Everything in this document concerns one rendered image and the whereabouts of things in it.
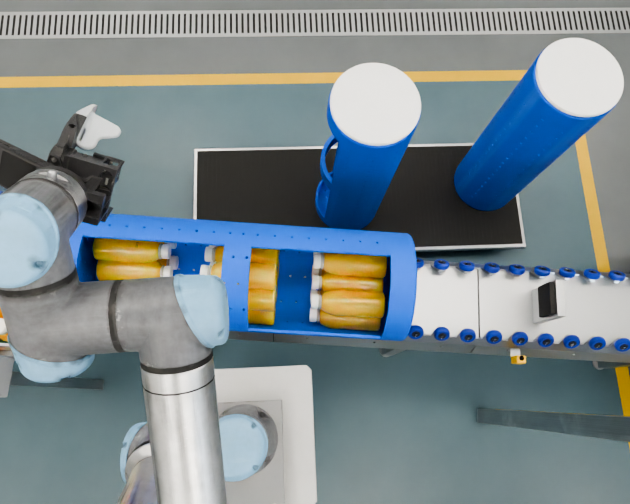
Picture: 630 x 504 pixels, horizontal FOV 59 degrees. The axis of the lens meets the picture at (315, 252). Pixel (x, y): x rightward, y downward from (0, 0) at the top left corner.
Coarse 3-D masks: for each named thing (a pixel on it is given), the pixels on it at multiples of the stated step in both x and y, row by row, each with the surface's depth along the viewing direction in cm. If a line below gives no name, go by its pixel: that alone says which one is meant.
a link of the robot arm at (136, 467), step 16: (128, 432) 104; (144, 432) 104; (128, 448) 102; (144, 448) 98; (128, 464) 99; (144, 464) 95; (128, 480) 92; (144, 480) 90; (128, 496) 86; (144, 496) 86
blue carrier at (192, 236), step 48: (144, 240) 134; (192, 240) 134; (240, 240) 135; (288, 240) 136; (336, 240) 137; (384, 240) 139; (240, 288) 132; (288, 288) 159; (384, 288) 160; (336, 336) 142; (384, 336) 140
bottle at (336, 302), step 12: (324, 300) 142; (336, 300) 141; (348, 300) 142; (360, 300) 142; (372, 300) 142; (384, 300) 142; (336, 312) 142; (348, 312) 142; (360, 312) 142; (372, 312) 142; (384, 312) 143
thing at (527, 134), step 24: (528, 72) 179; (528, 96) 178; (504, 120) 197; (528, 120) 183; (552, 120) 175; (576, 120) 171; (480, 144) 222; (504, 144) 202; (528, 144) 192; (552, 144) 187; (480, 168) 226; (504, 168) 213; (528, 168) 207; (480, 192) 238; (504, 192) 231
